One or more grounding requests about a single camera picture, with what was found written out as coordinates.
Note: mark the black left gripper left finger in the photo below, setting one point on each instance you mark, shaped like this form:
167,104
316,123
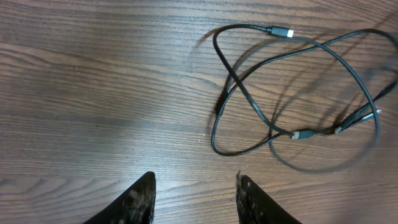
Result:
135,205

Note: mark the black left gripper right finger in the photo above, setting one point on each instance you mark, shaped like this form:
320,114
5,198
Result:
254,206

